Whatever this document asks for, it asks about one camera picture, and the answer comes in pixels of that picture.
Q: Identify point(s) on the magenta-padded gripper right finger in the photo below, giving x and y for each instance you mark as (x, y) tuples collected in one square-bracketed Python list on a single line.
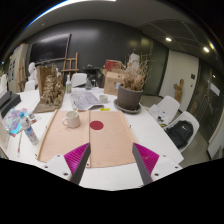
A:
[(148, 158)]

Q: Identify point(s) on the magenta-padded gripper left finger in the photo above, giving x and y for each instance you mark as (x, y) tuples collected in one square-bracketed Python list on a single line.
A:
[(75, 158)]

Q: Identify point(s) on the white bottle with blue cap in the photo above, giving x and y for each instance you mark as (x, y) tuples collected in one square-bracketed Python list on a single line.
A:
[(30, 133)]

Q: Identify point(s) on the white mug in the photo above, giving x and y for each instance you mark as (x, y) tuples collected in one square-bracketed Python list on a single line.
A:
[(72, 120)]

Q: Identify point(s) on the tan wooden board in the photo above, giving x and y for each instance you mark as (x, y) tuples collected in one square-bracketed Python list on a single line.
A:
[(110, 143)]

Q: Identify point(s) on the flat round red coaster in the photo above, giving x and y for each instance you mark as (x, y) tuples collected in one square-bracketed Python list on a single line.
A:
[(96, 125)]

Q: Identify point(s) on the black backpack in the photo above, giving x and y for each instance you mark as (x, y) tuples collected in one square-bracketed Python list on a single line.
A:
[(180, 133)]

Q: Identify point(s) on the wooden stick in mug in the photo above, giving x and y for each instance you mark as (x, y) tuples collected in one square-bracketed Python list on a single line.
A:
[(76, 112)]

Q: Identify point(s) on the grey plant saucer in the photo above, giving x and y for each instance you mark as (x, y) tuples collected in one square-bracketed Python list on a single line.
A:
[(133, 110)]

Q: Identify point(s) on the white chair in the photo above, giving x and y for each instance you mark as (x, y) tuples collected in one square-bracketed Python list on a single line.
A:
[(79, 80), (170, 106), (30, 86), (191, 118)]

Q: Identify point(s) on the thin wooden stick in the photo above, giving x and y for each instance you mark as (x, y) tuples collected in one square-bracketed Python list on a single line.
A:
[(20, 144)]

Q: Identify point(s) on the yellow tag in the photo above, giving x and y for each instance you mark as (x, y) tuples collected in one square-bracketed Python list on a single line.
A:
[(105, 109)]

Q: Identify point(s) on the newspaper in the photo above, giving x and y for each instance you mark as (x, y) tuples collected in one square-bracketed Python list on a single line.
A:
[(83, 99)]

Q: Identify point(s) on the grey pot with dried plant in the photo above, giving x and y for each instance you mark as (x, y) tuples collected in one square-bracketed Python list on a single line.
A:
[(129, 98)]

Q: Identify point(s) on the small glass cup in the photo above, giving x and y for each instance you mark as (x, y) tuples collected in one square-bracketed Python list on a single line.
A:
[(103, 99)]

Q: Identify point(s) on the green spray bottle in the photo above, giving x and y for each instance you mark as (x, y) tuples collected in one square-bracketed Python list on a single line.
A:
[(68, 87)]

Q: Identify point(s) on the holographic colourful sheet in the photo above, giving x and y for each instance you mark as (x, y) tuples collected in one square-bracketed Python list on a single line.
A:
[(13, 121)]

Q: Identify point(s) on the brown wooden sculpture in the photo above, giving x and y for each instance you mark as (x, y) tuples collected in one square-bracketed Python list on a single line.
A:
[(51, 88)]

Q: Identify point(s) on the grey conical flask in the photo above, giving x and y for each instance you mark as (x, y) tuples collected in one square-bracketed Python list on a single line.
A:
[(88, 84)]

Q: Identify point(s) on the cardboard box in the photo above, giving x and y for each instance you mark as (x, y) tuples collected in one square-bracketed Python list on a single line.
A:
[(111, 83)]

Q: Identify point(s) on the black foam block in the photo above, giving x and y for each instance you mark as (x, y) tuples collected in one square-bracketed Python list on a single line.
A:
[(10, 105), (5, 97)]

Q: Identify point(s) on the wooden easel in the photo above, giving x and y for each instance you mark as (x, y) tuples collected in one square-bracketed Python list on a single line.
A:
[(22, 75), (70, 70)]

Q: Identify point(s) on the white plaster bust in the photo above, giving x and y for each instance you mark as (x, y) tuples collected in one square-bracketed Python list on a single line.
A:
[(32, 71)]

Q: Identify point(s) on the red box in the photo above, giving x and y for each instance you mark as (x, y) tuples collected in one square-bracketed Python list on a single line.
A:
[(113, 65)]

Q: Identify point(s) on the white plaster figure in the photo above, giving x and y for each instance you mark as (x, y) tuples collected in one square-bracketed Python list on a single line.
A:
[(134, 57)]

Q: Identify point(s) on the white cabinet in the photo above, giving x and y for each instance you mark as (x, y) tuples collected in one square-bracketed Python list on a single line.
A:
[(15, 65)]

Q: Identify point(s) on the long ceiling light strip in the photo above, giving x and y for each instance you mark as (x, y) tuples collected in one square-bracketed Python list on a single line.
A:
[(66, 3)]

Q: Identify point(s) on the wooden wall figure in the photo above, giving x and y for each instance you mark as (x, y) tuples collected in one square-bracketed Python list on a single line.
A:
[(179, 90)]

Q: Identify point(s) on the black wall screen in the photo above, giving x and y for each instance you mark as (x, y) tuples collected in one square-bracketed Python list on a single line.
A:
[(50, 48)]

